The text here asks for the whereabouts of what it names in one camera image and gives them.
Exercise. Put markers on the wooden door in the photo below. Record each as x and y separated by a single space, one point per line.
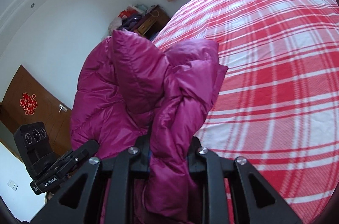
12 114

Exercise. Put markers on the white wall switch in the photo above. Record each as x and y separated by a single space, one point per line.
13 185

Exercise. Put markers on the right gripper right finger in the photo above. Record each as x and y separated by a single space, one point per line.
233 191

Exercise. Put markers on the red plaid bed sheet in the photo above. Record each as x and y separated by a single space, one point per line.
278 103

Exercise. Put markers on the magenta puffer jacket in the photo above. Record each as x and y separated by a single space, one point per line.
128 88

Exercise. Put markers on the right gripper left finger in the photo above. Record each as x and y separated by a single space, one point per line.
100 191

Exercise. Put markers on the clutter pile on desk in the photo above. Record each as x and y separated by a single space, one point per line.
133 17

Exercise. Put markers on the metal door handle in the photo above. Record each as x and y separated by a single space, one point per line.
62 108

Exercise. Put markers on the wooden desk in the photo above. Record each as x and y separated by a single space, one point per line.
152 23

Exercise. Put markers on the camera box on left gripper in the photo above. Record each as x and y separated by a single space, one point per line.
34 148

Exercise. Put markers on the red double happiness sticker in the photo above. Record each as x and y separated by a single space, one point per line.
28 103

